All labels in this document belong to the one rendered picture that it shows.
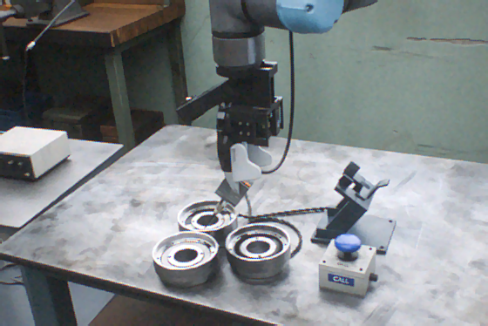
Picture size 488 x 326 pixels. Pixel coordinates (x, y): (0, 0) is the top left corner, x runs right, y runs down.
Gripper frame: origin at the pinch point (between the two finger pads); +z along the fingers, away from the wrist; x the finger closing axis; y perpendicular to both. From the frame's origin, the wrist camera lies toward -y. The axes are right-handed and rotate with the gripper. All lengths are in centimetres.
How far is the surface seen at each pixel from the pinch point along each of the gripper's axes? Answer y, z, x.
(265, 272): 6.8, 11.6, -6.5
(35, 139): -76, 17, 37
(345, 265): 19.0, 8.7, -4.8
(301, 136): -40, 67, 162
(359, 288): 21.3, 11.7, -5.9
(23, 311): -87, 72, 29
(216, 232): -4.0, 9.8, -0.8
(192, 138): -30, 13, 40
